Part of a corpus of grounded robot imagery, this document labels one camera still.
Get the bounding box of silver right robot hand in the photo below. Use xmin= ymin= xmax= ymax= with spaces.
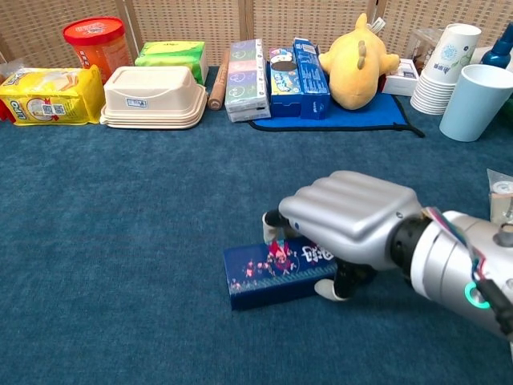
xmin=262 ymin=170 xmax=426 ymax=302

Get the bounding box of blue glasses case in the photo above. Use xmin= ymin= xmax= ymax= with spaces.
xmin=223 ymin=235 xmax=338 ymax=312

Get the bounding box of blue cloth mat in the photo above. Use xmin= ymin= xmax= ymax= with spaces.
xmin=248 ymin=62 xmax=426 ymax=139

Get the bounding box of small white box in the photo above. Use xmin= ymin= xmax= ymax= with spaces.
xmin=380 ymin=58 xmax=421 ymax=97

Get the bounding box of yellow plush toy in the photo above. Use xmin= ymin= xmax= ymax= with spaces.
xmin=318 ymin=13 xmax=401 ymax=111

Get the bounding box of dark blue long carton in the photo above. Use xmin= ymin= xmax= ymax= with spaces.
xmin=292 ymin=37 xmax=332 ymax=120

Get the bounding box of blue sandwich cookie box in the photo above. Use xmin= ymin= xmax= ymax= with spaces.
xmin=267 ymin=47 xmax=302 ymax=119

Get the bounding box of light blue mug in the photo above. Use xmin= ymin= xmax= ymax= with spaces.
xmin=439 ymin=63 xmax=513 ymax=143

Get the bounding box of pastel pocket tissue multipack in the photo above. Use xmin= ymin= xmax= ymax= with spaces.
xmin=224 ymin=38 xmax=272 ymax=124

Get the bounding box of wooden rolling pin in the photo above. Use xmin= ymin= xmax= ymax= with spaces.
xmin=207 ymin=50 xmax=232 ymax=111

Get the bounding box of stack of white paper cups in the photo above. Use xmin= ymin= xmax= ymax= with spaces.
xmin=409 ymin=22 xmax=482 ymax=116

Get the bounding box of dark blue bottle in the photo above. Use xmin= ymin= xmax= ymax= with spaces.
xmin=479 ymin=30 xmax=513 ymax=73

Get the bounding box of beige lunch box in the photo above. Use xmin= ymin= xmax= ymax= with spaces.
xmin=99 ymin=66 xmax=208 ymax=130

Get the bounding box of green tissue pack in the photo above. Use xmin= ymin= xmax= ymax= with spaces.
xmin=134 ymin=40 xmax=209 ymax=86

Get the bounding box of wicker folding screen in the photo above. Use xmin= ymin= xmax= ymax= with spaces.
xmin=0 ymin=0 xmax=513 ymax=73

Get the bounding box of orange tub with red lid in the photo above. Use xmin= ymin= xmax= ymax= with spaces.
xmin=63 ymin=16 xmax=133 ymax=85

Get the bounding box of yellow biscuit pack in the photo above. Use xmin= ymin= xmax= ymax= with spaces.
xmin=0 ymin=64 xmax=106 ymax=127

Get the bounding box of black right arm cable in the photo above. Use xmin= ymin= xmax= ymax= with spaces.
xmin=475 ymin=276 xmax=513 ymax=336

